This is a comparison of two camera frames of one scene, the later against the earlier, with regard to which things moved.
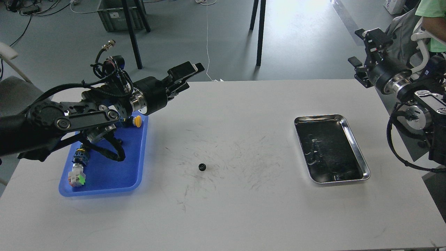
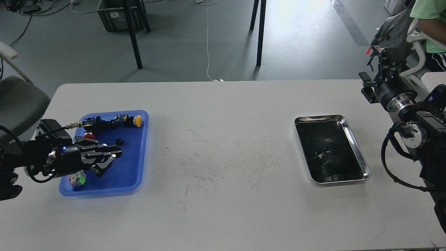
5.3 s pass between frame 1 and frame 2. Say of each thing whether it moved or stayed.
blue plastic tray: stayed
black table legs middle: stayed
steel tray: stayed
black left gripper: moved
